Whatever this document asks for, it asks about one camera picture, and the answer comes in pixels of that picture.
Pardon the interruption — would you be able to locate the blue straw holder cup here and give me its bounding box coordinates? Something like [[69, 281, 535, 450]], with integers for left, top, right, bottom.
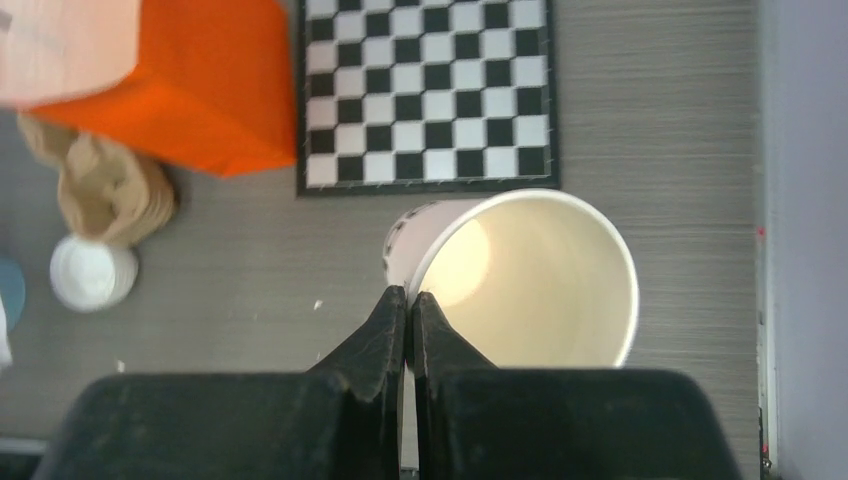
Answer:
[[1, 257, 26, 331]]

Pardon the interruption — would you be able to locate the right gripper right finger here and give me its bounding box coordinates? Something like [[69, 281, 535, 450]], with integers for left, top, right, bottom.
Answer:
[[411, 293, 741, 479]]

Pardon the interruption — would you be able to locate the orange paper bag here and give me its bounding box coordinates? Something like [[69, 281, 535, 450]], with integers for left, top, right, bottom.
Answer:
[[1, 1, 297, 176]]

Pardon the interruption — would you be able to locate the black white checkerboard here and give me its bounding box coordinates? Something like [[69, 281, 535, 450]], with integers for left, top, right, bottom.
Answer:
[[296, 0, 561, 196]]

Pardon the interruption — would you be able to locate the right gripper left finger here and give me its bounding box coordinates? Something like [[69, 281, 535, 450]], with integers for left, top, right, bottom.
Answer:
[[35, 286, 406, 479]]

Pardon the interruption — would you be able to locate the brown pulp cup carrier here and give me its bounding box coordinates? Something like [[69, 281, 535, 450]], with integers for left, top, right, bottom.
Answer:
[[17, 114, 177, 247]]

